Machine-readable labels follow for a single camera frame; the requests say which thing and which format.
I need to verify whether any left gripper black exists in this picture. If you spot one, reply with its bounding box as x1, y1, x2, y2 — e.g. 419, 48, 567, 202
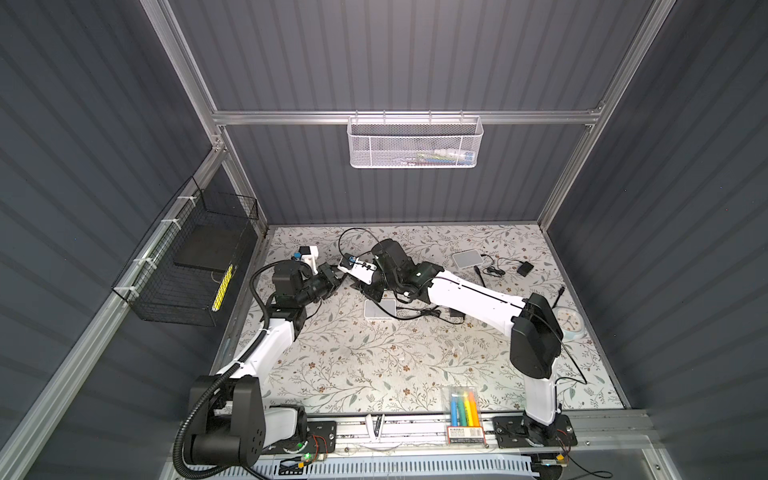
296, 264, 346, 310

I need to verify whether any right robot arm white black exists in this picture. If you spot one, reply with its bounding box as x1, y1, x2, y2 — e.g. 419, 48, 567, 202
340, 238, 563, 427

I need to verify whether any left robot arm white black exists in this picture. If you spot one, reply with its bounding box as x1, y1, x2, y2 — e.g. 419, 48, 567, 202
172, 259, 343, 479

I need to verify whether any floral table mat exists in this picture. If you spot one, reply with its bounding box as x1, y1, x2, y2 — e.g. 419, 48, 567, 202
262, 224, 622, 413

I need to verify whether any black pad in basket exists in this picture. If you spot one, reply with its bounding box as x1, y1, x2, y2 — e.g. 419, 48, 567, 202
173, 225, 240, 273

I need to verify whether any box of coloured markers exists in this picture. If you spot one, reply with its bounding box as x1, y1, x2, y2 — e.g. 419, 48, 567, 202
444, 386, 486, 445

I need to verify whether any white round clock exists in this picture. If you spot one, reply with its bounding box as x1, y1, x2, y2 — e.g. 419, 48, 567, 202
553, 306, 587, 341

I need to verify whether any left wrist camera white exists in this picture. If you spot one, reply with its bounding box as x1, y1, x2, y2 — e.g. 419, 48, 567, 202
292, 245, 319, 275

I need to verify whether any white wire mesh basket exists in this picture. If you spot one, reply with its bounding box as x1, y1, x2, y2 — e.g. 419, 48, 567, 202
346, 115, 484, 169

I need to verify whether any black wire basket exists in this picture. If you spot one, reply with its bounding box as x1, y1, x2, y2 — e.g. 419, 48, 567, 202
113, 180, 260, 327

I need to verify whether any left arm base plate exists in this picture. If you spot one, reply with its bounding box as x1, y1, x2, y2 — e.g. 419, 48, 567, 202
263, 421, 338, 455

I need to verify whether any white perforated cable tray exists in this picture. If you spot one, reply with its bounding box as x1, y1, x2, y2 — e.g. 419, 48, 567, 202
254, 454, 540, 479

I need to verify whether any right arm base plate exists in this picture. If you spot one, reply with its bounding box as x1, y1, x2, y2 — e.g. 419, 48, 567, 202
491, 413, 578, 448

